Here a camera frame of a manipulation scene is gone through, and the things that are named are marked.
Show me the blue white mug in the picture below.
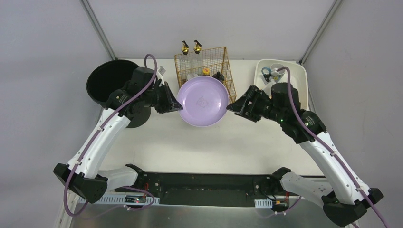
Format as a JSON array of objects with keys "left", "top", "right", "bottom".
[{"left": 261, "top": 63, "right": 286, "bottom": 85}]

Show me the purple plate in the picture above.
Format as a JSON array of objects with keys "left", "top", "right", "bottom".
[{"left": 177, "top": 76, "right": 230, "bottom": 127}]

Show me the black lid glass jar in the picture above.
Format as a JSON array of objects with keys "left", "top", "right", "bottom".
[{"left": 212, "top": 71, "right": 225, "bottom": 82}]

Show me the glass bottle with brown sauce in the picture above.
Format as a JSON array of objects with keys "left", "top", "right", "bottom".
[{"left": 178, "top": 40, "right": 191, "bottom": 86}]

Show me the yellow cap green bottle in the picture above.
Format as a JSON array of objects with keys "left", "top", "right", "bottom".
[{"left": 202, "top": 68, "right": 211, "bottom": 76}]

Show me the glass oil bottle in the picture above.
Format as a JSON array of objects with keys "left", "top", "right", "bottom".
[{"left": 191, "top": 40, "right": 203, "bottom": 75}]

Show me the silver lid spice jar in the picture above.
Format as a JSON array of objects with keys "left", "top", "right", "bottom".
[{"left": 186, "top": 73, "right": 199, "bottom": 81}]

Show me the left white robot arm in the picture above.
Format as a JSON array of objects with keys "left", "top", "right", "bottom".
[{"left": 53, "top": 65, "right": 182, "bottom": 203}]

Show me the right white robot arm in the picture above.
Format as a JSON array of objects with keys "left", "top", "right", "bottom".
[{"left": 227, "top": 83, "right": 383, "bottom": 227}]

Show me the white rectangular basin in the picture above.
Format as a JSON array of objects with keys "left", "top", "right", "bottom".
[{"left": 253, "top": 59, "right": 310, "bottom": 110}]

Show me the black ribbed trash bin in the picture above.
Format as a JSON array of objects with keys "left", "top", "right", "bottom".
[{"left": 86, "top": 59, "right": 152, "bottom": 129}]

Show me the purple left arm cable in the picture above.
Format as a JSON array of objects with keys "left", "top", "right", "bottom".
[{"left": 63, "top": 53, "right": 159, "bottom": 218}]

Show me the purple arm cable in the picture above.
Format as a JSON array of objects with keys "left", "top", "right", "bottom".
[
  {"left": 63, "top": 53, "right": 159, "bottom": 218},
  {"left": 276, "top": 66, "right": 391, "bottom": 228}
]

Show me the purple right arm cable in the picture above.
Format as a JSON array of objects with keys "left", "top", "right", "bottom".
[{"left": 276, "top": 66, "right": 391, "bottom": 228}]

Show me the gold wire rack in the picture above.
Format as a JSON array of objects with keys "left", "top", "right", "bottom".
[{"left": 174, "top": 47, "right": 237, "bottom": 103}]

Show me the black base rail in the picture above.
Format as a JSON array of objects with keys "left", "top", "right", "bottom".
[{"left": 131, "top": 172, "right": 293, "bottom": 207}]

